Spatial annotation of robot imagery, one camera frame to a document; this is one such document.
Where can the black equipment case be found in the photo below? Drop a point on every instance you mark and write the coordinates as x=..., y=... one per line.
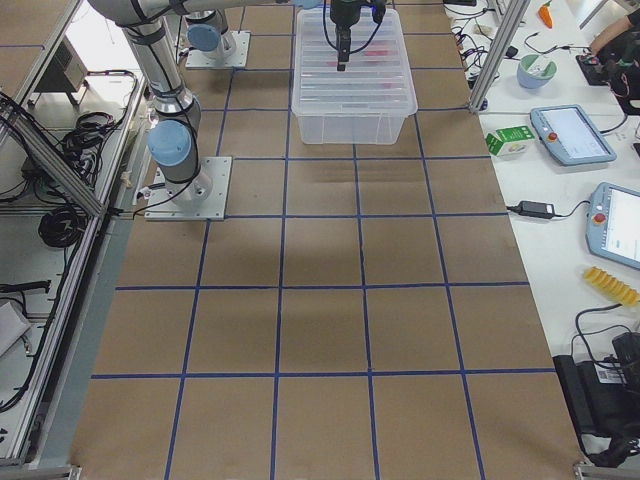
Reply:
x=603, y=399

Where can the black power adapter brick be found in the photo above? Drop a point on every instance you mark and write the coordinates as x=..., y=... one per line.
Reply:
x=536, y=209

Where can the lower blue teach pendant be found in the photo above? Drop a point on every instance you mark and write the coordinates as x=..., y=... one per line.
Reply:
x=612, y=228

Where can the blue teach pendant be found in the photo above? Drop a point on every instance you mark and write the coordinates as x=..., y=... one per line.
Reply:
x=570, y=136
x=612, y=228

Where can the aluminium frame post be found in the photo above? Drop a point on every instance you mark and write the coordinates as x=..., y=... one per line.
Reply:
x=502, y=40

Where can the clear plastic storage box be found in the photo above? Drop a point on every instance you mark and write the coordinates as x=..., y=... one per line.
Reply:
x=380, y=129

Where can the upper blue teach pendant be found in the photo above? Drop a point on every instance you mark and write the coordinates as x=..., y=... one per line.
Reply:
x=570, y=136

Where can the light blue green bowl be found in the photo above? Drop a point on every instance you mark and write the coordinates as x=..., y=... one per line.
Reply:
x=535, y=70

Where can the yellow ridged toy piece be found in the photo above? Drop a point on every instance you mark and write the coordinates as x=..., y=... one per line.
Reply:
x=611, y=286

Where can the clear plastic box lid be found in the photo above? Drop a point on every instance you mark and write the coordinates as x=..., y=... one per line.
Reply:
x=377, y=79

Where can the person forearm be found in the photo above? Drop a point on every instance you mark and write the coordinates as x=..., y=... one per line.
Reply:
x=613, y=30

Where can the orange toy carrot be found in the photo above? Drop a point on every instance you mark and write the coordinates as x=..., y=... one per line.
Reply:
x=545, y=14

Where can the green white carton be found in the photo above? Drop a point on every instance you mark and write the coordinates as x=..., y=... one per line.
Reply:
x=509, y=140

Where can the black gripper over box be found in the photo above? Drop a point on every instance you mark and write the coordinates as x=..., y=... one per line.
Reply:
x=343, y=12

